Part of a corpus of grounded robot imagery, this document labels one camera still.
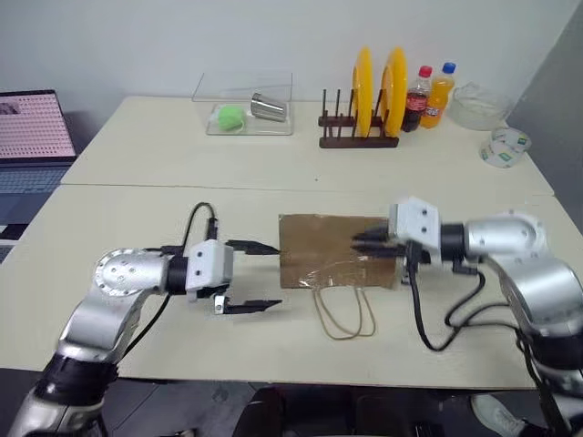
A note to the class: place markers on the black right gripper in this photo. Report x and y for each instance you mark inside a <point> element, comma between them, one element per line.
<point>416,256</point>

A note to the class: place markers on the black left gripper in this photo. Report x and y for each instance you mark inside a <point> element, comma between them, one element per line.
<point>218,290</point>

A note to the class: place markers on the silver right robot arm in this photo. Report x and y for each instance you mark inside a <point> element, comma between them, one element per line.
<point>524,239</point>

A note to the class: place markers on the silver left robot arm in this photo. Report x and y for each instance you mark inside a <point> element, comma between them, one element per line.
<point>123,273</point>

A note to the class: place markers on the brown paper bag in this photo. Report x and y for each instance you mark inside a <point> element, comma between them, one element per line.
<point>319,241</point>

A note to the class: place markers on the dark wooden dish rack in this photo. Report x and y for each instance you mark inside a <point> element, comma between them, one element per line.
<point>355,142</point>

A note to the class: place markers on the dark rounded shape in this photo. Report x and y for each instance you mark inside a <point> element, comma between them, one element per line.
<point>268,414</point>

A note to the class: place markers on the cola bottle red cap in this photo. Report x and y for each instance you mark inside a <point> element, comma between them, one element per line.
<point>414,107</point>

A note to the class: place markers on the clear acrylic box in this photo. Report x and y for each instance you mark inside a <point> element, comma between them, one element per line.
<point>273,129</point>

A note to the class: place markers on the yellow plate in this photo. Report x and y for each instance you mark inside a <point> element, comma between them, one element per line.
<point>363,91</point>
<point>395,86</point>

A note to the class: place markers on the orange soda bottle blue cap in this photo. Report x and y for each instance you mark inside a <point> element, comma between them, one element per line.
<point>436,102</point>

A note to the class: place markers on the clear tape roll green print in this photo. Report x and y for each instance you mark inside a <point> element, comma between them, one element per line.
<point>501,150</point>

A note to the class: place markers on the green scrub ball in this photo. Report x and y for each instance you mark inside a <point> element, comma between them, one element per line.
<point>230,118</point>

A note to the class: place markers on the stainless steel cup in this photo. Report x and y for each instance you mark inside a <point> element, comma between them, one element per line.
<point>269,109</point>

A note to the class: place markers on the clear plastic bowl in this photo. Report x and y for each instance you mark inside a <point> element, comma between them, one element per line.
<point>478,109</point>

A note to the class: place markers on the white grey sneaker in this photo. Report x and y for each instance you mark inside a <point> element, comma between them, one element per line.
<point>496,416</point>

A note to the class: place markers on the open laptop computer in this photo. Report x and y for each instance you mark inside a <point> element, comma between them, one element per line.
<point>32,127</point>

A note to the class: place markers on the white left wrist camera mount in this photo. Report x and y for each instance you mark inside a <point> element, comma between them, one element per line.
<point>207,266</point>

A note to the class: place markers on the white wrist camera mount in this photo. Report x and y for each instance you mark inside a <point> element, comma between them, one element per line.
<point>207,266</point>
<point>416,225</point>

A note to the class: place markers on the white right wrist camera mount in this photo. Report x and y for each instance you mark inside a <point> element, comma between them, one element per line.
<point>416,225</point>

